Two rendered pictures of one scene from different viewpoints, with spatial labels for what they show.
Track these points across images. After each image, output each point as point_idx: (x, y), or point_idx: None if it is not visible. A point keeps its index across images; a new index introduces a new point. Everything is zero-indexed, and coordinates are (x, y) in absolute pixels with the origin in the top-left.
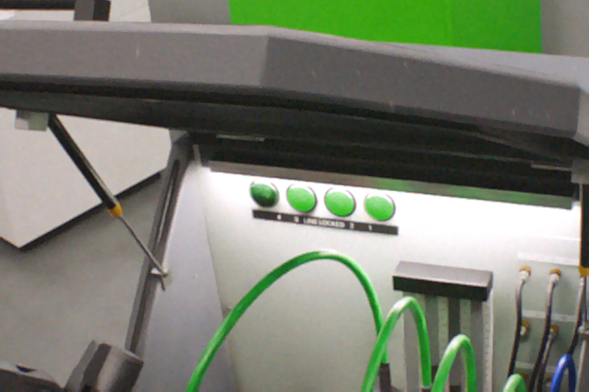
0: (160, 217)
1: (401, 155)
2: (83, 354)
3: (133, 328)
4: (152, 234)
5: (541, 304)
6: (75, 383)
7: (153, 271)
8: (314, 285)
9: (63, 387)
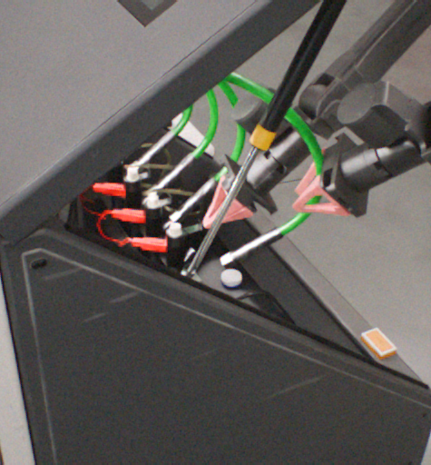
0: (144, 258)
1: None
2: (398, 113)
3: (257, 312)
4: (165, 278)
5: None
6: (418, 112)
7: (199, 278)
8: None
9: (425, 143)
